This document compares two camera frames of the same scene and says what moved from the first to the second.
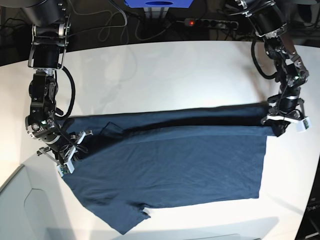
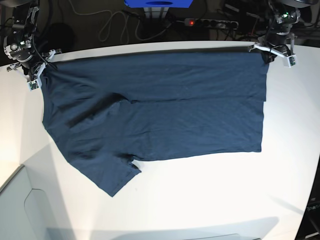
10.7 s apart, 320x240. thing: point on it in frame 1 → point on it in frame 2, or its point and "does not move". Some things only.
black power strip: (217, 23) does not move
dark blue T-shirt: (168, 158) → (110, 110)
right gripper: (289, 108) → (278, 38)
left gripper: (63, 147) → (24, 51)
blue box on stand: (158, 3) does not move
